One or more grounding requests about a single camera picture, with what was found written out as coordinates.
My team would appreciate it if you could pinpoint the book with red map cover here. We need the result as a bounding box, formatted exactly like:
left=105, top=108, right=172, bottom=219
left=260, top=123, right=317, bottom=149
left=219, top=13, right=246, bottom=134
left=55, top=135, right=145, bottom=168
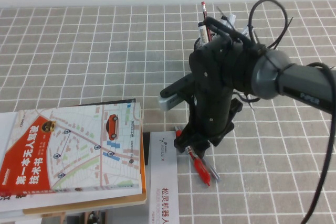
left=0, top=100, right=144, bottom=196

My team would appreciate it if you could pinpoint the grey checked tablecloth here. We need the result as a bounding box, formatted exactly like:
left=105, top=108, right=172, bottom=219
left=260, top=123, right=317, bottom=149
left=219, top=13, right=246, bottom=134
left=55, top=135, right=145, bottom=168
left=0, top=0, right=336, bottom=224

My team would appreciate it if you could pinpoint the marker with beige label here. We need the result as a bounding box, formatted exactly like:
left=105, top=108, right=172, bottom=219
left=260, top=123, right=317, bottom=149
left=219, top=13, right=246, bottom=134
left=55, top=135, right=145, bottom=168
left=197, top=21, right=210, bottom=46

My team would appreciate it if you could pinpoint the narrow white AgileX brochure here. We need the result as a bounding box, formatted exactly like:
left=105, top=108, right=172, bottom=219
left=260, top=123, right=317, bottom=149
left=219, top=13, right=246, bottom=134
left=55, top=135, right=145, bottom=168
left=146, top=130, right=181, bottom=224

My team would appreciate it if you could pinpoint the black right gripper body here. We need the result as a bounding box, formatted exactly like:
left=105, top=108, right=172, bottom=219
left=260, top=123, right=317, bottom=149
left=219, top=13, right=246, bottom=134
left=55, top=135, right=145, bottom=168
left=183, top=38, right=244, bottom=147

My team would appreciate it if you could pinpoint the white marker with red print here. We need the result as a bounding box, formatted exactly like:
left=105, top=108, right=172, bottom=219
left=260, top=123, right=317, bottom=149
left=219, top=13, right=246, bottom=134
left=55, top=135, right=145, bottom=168
left=224, top=14, right=236, bottom=28

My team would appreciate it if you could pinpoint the dark red pencil with eraser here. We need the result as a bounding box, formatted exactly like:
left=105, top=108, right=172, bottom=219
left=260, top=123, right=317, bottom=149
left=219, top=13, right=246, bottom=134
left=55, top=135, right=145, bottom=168
left=201, top=1, right=211, bottom=44

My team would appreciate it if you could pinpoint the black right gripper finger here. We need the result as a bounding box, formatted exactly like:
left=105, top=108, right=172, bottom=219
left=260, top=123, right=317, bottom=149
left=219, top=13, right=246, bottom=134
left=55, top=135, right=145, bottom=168
left=192, top=138, right=211, bottom=158
left=173, top=129, right=191, bottom=154

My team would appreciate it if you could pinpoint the orange covered book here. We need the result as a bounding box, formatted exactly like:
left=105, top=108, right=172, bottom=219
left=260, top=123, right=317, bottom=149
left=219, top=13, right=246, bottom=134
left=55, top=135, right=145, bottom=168
left=22, top=129, right=148, bottom=216

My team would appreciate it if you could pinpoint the red gel pen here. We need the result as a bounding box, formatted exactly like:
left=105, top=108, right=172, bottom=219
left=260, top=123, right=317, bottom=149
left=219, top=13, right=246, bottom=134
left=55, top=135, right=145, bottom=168
left=174, top=126, right=212, bottom=188

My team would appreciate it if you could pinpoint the grey transparent pen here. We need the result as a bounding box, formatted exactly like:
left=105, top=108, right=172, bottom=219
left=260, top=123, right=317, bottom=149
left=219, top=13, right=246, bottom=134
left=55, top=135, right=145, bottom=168
left=202, top=155, right=221, bottom=183

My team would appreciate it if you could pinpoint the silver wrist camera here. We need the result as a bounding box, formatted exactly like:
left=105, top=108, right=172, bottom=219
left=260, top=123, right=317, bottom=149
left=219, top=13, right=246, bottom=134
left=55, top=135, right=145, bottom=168
left=157, top=93, right=186, bottom=112

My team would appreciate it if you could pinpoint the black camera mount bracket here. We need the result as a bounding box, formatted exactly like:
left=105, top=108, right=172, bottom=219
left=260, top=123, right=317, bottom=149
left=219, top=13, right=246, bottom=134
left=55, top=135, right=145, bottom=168
left=160, top=73, right=196, bottom=99

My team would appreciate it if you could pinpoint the thick black cable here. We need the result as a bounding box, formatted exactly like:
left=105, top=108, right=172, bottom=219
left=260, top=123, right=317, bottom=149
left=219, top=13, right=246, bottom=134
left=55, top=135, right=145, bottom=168
left=204, top=16, right=336, bottom=224

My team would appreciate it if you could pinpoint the thin black zip tie loop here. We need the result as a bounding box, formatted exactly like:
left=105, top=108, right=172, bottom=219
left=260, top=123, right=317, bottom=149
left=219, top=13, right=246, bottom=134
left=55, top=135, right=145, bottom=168
left=247, top=0, right=295, bottom=52

